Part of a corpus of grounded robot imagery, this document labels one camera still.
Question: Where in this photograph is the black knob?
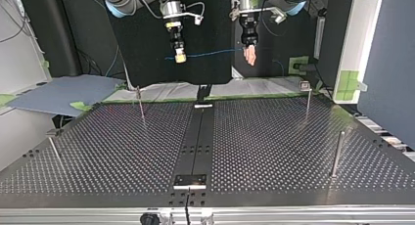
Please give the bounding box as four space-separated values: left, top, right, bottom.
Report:
139 212 161 225

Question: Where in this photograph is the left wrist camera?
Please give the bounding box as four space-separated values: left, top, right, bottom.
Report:
229 6 289 25

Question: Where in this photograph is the grey board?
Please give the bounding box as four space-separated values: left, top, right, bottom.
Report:
7 73 127 118

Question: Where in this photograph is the black panel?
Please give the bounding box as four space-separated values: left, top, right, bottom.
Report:
106 0 318 88

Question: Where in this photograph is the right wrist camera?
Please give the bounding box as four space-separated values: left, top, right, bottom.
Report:
161 11 206 26

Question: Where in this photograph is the metal post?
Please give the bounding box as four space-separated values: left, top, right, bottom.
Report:
135 85 147 125
298 80 313 122
330 130 346 179

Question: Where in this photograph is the connector holder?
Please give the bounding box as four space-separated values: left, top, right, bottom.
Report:
45 128 66 161

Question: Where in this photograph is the black box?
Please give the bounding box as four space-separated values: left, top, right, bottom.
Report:
18 0 83 78

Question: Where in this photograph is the thin black cable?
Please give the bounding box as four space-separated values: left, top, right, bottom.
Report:
184 187 193 225

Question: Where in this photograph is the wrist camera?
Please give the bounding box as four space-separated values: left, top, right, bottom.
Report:
161 11 206 26
229 6 289 25

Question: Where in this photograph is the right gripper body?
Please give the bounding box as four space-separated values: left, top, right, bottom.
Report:
164 20 187 55

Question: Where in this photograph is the blue cable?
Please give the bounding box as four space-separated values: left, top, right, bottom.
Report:
163 47 245 62

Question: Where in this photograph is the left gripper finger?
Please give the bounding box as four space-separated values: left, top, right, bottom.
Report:
243 44 257 68

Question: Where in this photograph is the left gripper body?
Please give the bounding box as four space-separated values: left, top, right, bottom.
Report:
239 15 260 47

